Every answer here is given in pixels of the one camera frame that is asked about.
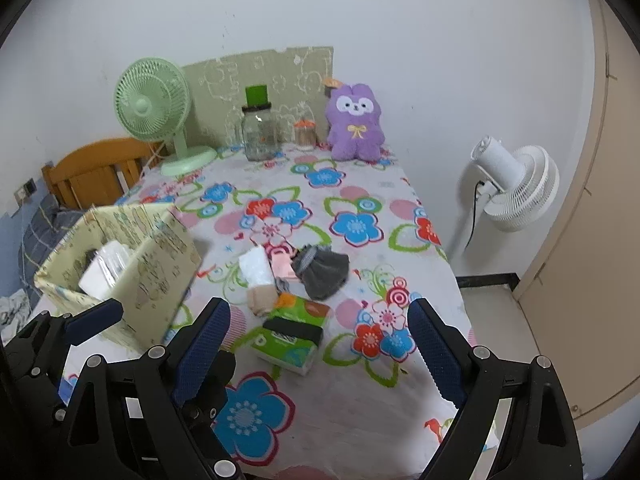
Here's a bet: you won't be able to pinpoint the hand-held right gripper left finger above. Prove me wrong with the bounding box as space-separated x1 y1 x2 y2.
62 297 246 480

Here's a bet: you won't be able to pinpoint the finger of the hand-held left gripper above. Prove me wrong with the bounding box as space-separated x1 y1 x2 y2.
185 351 237 432
64 299 125 347

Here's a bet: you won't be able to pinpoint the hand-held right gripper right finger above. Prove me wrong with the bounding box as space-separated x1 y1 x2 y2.
407 297 586 480

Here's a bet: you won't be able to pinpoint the white cloth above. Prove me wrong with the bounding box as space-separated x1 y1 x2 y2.
79 241 132 297
0 290 38 343

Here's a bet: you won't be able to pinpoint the yellow printed fabric storage box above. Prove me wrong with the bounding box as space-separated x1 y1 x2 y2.
34 203 202 348

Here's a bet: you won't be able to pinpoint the green tissue packet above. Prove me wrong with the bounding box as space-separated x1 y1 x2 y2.
251 327 321 377

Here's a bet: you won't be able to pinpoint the beige socks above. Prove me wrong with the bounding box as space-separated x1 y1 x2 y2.
246 284 282 317

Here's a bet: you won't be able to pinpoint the black sock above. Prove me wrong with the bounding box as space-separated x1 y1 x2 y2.
262 317 324 345

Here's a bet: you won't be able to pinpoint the white tissue pack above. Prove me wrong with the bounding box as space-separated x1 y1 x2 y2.
238 246 276 289

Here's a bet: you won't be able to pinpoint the green tissue pack orange print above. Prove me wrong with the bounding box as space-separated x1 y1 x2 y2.
269 294 332 330

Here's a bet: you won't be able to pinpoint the grey cloth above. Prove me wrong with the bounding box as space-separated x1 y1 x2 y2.
291 245 351 302

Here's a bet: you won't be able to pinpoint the white crumpled cloth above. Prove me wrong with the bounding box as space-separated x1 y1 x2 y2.
0 290 38 343

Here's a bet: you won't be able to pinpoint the floral tablecloth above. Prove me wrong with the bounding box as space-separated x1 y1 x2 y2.
35 142 501 480

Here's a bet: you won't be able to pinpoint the blue plaid bedding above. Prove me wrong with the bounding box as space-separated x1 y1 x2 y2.
17 194 87 321

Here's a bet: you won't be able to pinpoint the white standing fan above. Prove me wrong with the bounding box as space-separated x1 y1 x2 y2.
447 135 561 261

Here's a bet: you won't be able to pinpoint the beige door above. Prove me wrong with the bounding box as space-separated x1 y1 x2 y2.
515 0 640 431

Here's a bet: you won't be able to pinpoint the green desk fan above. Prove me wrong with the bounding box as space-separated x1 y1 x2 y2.
113 57 218 177

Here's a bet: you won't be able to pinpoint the glass jar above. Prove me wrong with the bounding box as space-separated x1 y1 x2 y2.
242 104 280 162

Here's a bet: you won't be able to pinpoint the clear drinking glass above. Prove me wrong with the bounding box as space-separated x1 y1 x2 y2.
226 110 246 149

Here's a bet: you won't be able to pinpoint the purple plush toy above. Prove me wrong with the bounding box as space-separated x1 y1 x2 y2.
325 84 387 163

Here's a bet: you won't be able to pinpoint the green patterned board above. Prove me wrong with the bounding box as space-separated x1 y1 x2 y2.
181 46 334 148

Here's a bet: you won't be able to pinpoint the black fan cable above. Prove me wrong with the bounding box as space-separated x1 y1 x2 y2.
465 180 484 252

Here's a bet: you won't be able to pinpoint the wall socket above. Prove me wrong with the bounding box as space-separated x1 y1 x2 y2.
14 179 39 206

